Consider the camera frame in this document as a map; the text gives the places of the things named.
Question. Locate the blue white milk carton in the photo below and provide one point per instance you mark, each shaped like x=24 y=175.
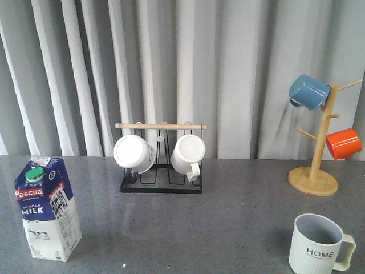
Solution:
x=48 y=208

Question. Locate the white HOME mug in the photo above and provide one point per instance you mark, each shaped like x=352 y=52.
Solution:
x=318 y=245

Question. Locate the ribbed white hanging mug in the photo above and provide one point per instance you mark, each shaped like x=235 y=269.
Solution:
x=187 y=155

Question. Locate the smooth white hanging mug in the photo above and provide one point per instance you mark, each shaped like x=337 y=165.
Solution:
x=133 y=152

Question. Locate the blue mug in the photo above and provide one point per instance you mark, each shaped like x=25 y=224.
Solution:
x=308 y=92

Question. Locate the grey pleated curtain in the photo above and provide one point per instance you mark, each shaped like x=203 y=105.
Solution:
x=70 y=70

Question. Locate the wooden mug tree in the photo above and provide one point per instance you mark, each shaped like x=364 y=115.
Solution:
x=312 y=180

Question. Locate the orange mug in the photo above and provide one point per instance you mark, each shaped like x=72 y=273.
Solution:
x=343 y=144

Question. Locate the black wire mug rack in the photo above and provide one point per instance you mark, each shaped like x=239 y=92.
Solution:
x=161 y=177

